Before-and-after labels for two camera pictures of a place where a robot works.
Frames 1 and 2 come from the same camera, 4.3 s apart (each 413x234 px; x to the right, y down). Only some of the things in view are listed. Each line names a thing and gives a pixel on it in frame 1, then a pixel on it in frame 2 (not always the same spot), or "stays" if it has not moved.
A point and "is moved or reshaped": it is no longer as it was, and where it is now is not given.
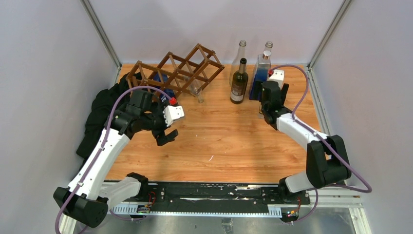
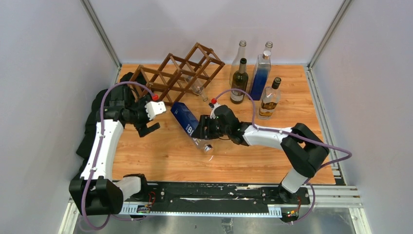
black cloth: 102,103 stays
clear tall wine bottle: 267,50 stays
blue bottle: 260,74 stays
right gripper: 258,88 -> 199,132
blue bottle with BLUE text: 164,98 -> 188,120
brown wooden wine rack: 180,75 stays
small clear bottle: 196,89 is moved or reshaped
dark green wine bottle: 239,84 stays
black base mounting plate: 216,195 stays
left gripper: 160,136 -> 142,128
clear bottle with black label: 234,67 stays
